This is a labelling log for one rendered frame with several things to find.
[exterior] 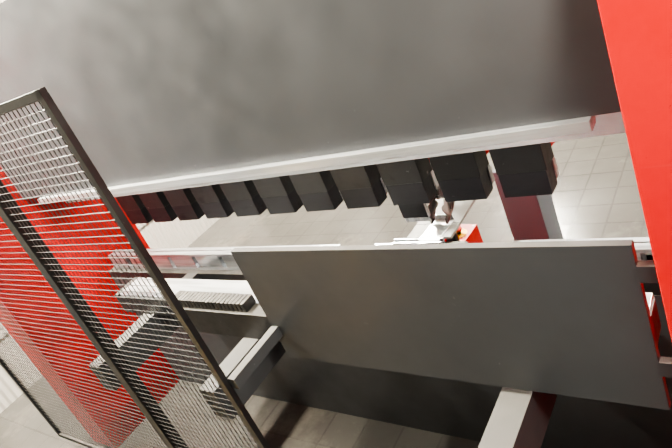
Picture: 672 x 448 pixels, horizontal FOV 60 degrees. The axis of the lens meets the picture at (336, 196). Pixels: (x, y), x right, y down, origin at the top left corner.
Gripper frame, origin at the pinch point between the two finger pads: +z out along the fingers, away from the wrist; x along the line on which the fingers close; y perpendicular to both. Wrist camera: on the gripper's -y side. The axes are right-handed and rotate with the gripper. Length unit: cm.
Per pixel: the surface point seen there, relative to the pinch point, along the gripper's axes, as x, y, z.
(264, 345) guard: -27, 57, 45
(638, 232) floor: 23, -169, -10
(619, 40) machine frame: 89, 98, -16
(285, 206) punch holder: -55, 26, -4
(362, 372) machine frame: -56, -29, 65
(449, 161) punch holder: 20.9, 29.9, -15.1
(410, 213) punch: -2.3, 15.9, -1.0
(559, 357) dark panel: 61, 46, 37
